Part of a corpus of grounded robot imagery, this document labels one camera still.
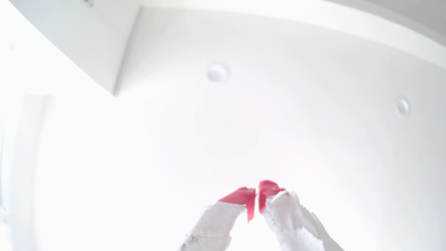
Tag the round recessed ceiling light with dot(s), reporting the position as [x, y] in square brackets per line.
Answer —
[403, 106]
[216, 72]

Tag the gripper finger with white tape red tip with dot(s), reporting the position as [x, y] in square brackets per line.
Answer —
[289, 223]
[216, 226]

